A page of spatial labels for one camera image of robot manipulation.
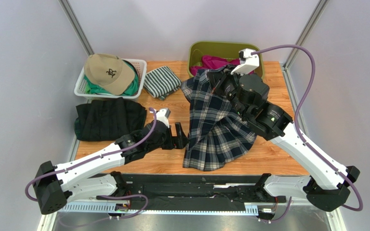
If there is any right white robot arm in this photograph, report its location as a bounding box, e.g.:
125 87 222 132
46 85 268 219
207 69 360 212

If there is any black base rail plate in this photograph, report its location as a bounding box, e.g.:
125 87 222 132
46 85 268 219
110 172 287 212

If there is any striped folded cloth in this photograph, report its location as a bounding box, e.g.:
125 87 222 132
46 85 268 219
144 66 181 101

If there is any pink garment in tub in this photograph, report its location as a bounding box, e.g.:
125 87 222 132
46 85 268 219
189 55 240 76

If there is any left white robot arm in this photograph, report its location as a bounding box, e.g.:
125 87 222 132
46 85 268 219
32 121 189 215

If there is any beige baseball cap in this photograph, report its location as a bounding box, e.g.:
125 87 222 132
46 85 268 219
84 53 135 96

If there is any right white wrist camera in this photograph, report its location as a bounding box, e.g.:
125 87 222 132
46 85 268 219
231 49 260 75

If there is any green garment in basket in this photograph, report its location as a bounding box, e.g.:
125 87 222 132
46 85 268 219
84 60 139 96

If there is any grey white plaid skirt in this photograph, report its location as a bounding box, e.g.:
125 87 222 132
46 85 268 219
181 69 257 171

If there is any olive green plastic tub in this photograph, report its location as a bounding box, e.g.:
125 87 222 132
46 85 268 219
188 41 259 77

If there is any white plastic basket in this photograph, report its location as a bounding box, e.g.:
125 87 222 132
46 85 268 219
74 59 147 101

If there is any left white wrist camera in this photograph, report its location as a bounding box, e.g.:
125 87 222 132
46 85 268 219
156 108 171 127

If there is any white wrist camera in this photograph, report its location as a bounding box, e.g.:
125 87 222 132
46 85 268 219
231 49 260 75
156 108 171 127

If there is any black garment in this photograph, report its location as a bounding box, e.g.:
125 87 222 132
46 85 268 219
74 98 146 141

